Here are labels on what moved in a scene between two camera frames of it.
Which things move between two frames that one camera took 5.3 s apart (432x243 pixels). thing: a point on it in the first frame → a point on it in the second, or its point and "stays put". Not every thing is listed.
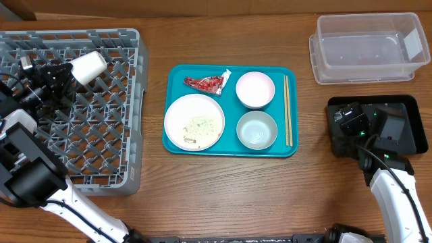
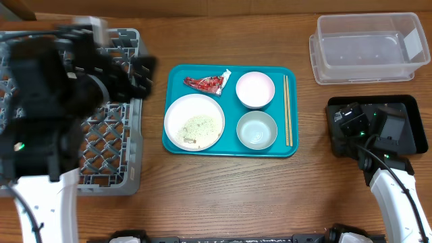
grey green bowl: (256, 130) stays put
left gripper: (55, 82) → (121, 73)
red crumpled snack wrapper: (214, 84) stays put
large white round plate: (194, 122) stays put
